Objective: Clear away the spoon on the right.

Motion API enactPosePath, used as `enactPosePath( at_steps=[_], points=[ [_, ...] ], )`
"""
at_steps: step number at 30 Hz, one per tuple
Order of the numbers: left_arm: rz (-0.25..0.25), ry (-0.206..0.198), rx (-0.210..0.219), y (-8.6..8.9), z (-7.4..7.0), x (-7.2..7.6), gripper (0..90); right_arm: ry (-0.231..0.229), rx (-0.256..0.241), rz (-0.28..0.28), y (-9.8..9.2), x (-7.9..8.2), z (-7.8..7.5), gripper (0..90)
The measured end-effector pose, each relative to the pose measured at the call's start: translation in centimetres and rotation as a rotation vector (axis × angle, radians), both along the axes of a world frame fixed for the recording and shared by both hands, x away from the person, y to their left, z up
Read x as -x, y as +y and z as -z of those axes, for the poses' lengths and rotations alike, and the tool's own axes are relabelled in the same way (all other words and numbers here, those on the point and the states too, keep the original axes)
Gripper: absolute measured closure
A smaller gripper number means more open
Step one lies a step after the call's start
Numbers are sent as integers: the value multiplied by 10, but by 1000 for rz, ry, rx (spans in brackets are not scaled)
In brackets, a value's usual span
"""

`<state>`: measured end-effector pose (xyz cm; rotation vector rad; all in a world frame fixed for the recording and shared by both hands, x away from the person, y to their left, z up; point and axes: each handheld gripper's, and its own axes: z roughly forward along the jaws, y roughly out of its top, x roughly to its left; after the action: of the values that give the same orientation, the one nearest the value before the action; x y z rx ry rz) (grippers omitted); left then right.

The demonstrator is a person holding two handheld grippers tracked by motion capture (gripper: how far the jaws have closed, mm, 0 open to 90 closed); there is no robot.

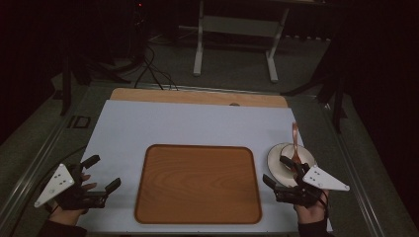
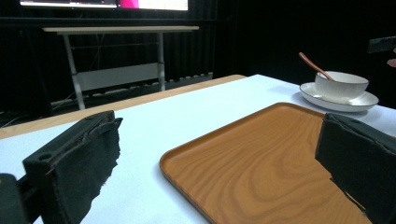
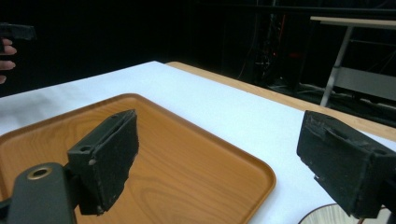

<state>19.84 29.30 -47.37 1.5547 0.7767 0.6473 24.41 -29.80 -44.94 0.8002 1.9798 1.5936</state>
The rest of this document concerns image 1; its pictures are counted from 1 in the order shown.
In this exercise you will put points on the brown spoon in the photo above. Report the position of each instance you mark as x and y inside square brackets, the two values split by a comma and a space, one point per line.
[295, 144]

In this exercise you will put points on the black floor socket box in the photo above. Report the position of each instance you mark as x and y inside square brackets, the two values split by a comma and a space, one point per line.
[79, 122]

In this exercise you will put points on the white bowl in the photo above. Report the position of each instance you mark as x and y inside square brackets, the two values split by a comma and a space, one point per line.
[304, 158]

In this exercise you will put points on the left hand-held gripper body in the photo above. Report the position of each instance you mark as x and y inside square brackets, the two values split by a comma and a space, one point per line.
[59, 184]

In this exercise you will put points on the person's right hand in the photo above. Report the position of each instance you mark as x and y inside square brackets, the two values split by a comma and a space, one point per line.
[311, 210]

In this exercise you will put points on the black stand leg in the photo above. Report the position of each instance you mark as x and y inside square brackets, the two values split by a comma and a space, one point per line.
[66, 85]

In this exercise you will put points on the white plate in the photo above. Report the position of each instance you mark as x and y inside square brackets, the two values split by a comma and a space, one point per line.
[280, 168]

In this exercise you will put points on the black tripod stand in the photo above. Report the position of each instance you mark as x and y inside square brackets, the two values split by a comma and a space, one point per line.
[329, 82]

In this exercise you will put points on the white table mat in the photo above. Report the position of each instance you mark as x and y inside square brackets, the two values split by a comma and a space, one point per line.
[131, 131]

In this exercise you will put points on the wooden tray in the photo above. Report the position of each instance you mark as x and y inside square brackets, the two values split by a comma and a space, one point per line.
[198, 184]

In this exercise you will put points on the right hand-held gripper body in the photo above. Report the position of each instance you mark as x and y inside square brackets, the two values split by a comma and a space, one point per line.
[313, 186]

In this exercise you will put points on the person's left hand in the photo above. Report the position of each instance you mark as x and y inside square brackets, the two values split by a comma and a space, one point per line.
[70, 210]

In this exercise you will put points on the white metal stand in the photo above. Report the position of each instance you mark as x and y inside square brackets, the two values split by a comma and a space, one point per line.
[237, 29]

